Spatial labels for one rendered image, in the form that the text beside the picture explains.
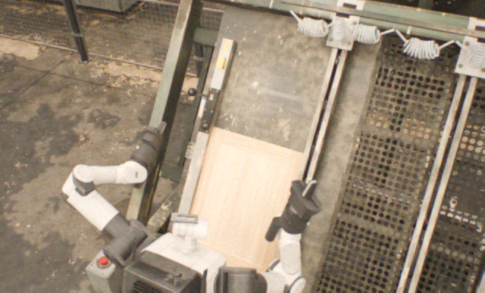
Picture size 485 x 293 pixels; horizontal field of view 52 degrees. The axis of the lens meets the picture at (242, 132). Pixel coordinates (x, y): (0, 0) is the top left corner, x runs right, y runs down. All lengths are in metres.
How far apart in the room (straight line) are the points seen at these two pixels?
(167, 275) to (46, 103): 3.61
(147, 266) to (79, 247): 2.01
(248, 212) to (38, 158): 2.60
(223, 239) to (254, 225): 0.16
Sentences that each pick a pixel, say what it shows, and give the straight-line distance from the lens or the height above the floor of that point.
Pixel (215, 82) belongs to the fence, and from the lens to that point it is 2.17.
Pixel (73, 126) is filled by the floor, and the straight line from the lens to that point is 4.62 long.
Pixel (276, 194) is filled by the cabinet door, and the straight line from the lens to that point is 2.08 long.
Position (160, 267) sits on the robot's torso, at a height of 1.40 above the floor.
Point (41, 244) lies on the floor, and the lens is 3.73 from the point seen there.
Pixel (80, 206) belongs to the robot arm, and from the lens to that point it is 1.81.
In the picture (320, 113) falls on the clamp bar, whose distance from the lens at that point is 1.98.
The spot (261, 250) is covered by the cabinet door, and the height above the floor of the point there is 0.98.
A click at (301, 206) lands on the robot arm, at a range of 1.51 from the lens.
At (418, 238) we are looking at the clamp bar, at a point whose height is 1.23.
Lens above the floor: 2.70
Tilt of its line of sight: 40 degrees down
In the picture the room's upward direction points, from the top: 3 degrees counter-clockwise
